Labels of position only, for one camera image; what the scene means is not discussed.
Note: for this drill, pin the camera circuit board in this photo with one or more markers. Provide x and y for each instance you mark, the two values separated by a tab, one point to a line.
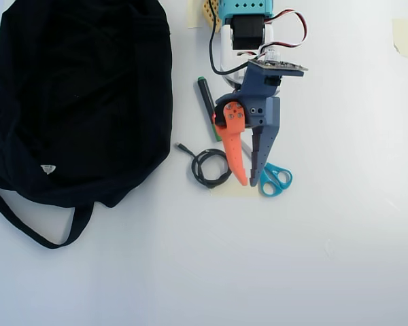
279	65

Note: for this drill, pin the torn masking tape strip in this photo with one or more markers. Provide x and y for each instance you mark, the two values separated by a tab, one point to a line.
402	35

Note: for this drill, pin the narrow masking tape strip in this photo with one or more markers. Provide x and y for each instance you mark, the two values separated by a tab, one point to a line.
194	15

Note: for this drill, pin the wide masking tape strip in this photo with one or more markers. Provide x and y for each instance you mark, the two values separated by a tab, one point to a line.
224	193

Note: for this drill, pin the black fabric bag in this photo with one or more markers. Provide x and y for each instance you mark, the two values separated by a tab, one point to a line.
81	102

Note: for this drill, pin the black marker with green cap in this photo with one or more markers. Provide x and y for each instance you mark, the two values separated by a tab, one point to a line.
205	98

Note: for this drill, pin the white and teal robot arm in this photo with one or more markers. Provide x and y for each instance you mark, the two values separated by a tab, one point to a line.
246	30

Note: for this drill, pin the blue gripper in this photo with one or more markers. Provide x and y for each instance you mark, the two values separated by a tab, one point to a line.
261	112

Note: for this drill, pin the yellow perforated block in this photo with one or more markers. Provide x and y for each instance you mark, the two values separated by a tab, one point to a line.
211	13

